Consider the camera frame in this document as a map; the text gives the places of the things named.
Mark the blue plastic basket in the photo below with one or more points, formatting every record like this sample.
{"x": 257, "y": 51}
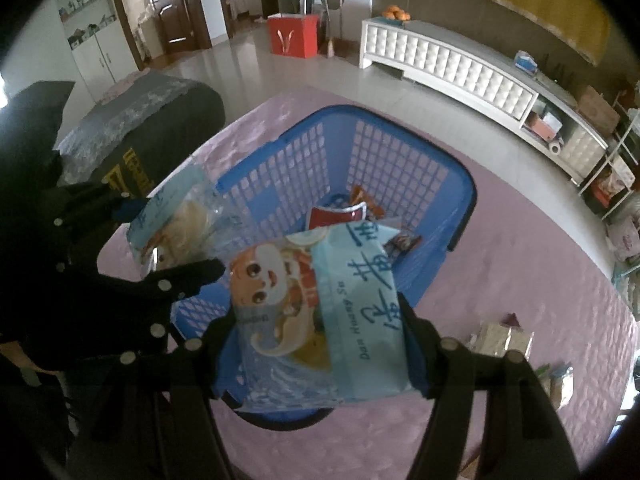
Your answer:
{"x": 300, "y": 160}

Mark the blue tissue box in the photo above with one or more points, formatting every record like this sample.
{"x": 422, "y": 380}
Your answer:
{"x": 526, "y": 61}

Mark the white metal rack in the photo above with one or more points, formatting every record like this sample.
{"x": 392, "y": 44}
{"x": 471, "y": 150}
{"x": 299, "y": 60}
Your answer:
{"x": 617, "y": 160}

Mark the boxes in cabinet shelf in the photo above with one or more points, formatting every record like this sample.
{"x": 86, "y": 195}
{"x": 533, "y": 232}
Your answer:
{"x": 544, "y": 125}

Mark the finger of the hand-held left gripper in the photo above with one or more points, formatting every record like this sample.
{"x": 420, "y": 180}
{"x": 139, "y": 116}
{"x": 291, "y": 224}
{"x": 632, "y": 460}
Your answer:
{"x": 129, "y": 208}
{"x": 197, "y": 271}

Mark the clear pastry packet blue top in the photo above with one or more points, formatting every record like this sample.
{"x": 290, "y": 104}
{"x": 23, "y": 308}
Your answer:
{"x": 192, "y": 220}

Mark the cardboard box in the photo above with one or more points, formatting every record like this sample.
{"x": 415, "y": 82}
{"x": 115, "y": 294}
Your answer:
{"x": 597, "y": 110}

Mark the red and white snack packet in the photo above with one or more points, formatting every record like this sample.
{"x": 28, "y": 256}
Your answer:
{"x": 330, "y": 218}

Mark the light blue cartoon snack packet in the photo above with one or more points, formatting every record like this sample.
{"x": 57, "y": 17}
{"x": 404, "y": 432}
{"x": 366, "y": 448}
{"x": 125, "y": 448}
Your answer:
{"x": 350, "y": 310}

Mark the dark cap with yellow text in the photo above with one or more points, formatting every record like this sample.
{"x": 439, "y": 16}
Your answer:
{"x": 165, "y": 125}

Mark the white tufted TV cabinet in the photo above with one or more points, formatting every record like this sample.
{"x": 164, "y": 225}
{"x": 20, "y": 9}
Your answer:
{"x": 450, "y": 62}

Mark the pale blue packet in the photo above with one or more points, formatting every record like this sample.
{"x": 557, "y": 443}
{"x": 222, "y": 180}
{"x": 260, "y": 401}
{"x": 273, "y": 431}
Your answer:
{"x": 559, "y": 385}

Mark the white paper roll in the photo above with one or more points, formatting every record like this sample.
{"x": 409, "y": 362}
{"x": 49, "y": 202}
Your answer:
{"x": 555, "y": 148}

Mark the dark bottles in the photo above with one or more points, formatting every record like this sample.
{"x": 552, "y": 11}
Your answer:
{"x": 555, "y": 67}

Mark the orange brown snack packet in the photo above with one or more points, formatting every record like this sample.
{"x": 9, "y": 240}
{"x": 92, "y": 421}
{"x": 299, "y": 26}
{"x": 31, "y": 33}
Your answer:
{"x": 358, "y": 194}

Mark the dark small candy packet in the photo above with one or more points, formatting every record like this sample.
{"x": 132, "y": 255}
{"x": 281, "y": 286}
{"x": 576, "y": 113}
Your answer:
{"x": 402, "y": 243}

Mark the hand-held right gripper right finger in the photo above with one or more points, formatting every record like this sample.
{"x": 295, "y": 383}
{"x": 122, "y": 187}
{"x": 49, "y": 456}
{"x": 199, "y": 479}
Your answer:
{"x": 416, "y": 360}

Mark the pile of oranges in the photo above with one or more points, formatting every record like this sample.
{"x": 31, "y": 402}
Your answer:
{"x": 396, "y": 12}

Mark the brown wooden door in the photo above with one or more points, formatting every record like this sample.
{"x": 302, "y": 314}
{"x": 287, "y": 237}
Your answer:
{"x": 172, "y": 20}

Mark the white display cabinet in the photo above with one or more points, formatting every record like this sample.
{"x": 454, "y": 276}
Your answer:
{"x": 100, "y": 60}

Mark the pink tablecloth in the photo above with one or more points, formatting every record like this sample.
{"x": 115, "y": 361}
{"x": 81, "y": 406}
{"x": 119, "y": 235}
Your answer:
{"x": 500, "y": 285}

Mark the broom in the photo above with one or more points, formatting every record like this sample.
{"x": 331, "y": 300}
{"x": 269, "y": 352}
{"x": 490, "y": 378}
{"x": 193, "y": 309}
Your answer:
{"x": 330, "y": 45}

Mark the small silver can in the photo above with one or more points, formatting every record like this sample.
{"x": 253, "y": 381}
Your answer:
{"x": 487, "y": 336}

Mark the red box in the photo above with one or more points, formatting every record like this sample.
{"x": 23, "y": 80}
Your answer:
{"x": 295, "y": 35}

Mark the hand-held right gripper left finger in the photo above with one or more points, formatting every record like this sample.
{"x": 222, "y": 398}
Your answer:
{"x": 216, "y": 340}

